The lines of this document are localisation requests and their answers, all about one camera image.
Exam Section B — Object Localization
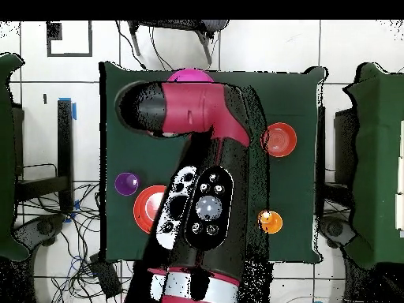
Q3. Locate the pink plastic bowl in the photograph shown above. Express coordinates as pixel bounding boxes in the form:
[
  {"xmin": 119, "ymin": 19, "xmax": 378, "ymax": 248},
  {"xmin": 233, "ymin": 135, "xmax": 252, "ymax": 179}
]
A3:
[{"xmin": 166, "ymin": 68, "xmax": 215, "ymax": 84}]

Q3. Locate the large red-orange plastic bowl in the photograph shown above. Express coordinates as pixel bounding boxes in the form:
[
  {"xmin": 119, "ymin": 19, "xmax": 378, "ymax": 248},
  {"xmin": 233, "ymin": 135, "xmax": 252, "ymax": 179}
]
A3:
[{"xmin": 133, "ymin": 185, "xmax": 167, "ymax": 235}]

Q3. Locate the purple plastic cup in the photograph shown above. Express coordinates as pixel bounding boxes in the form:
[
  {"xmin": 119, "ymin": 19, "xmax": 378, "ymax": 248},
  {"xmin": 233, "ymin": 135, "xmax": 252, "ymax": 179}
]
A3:
[{"xmin": 114, "ymin": 172, "xmax": 141, "ymax": 197}]

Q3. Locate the small red-orange plastic bowl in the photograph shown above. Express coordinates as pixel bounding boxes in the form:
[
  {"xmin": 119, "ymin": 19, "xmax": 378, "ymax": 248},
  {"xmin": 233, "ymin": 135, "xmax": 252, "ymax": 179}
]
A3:
[{"xmin": 260, "ymin": 122, "xmax": 298, "ymax": 158}]

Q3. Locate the orange plastic cup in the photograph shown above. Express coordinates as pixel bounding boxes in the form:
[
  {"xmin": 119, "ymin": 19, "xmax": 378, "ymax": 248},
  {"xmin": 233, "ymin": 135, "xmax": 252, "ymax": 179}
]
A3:
[{"xmin": 257, "ymin": 209, "xmax": 284, "ymax": 235}]

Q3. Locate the dark green tablecloth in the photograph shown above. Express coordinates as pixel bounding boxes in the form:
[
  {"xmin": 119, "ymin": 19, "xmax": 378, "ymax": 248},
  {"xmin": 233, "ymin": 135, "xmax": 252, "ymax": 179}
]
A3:
[{"xmin": 99, "ymin": 61, "xmax": 326, "ymax": 264}]

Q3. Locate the black metal stand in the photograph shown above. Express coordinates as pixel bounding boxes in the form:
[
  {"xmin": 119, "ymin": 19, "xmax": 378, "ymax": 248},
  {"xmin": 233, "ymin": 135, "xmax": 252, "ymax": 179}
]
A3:
[
  {"xmin": 13, "ymin": 99, "xmax": 75, "ymax": 212},
  {"xmin": 315, "ymin": 105, "xmax": 357, "ymax": 206}
]

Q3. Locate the blue tape strip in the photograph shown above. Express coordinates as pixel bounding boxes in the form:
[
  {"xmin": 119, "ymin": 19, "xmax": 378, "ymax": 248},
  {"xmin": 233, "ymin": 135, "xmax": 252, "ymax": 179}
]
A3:
[{"xmin": 58, "ymin": 96, "xmax": 77, "ymax": 121}]

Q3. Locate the black power box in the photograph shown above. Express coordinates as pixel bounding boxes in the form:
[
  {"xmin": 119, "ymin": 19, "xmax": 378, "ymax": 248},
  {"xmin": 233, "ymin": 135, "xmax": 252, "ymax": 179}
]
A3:
[{"xmin": 89, "ymin": 252, "xmax": 123, "ymax": 299}]

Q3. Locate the black chair base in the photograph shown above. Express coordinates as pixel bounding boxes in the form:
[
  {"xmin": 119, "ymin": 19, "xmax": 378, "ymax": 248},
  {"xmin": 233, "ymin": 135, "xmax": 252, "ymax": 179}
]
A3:
[{"xmin": 12, "ymin": 212, "xmax": 67, "ymax": 263}]

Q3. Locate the green cloth side table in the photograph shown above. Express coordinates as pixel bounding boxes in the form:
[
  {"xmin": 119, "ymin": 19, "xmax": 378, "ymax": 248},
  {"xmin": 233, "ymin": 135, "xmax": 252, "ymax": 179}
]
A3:
[
  {"xmin": 0, "ymin": 52, "xmax": 31, "ymax": 261},
  {"xmin": 343, "ymin": 62, "xmax": 404, "ymax": 269}
]

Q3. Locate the tangle of floor cables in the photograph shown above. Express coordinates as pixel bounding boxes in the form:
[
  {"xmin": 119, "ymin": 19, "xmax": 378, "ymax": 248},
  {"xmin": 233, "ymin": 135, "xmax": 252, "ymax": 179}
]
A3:
[{"xmin": 15, "ymin": 181, "xmax": 137, "ymax": 303}]

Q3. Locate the black camera tripod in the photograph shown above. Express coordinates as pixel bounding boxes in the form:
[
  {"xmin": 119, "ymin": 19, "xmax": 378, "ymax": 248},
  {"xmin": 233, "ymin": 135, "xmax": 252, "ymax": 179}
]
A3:
[{"xmin": 127, "ymin": 20, "xmax": 230, "ymax": 65}]

